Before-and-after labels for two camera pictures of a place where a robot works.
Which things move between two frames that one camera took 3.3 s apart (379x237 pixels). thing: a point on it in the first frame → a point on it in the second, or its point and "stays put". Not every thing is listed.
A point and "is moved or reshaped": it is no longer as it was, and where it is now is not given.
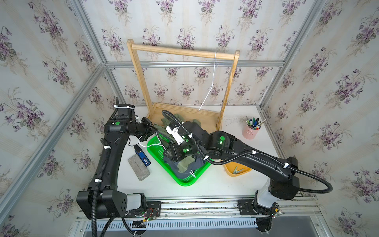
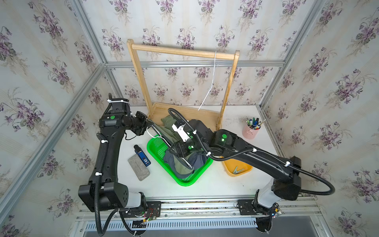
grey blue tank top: (200, 162) stays put
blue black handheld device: (139, 152) stays put
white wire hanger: (213, 81) stays put
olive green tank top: (168, 121) is moved or reshaped
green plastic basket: (156, 146) stays put
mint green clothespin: (236, 172) stays put
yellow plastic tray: (231, 167) stays put
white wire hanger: (192, 172) is moved or reshaped
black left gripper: (148, 130) → (144, 122)
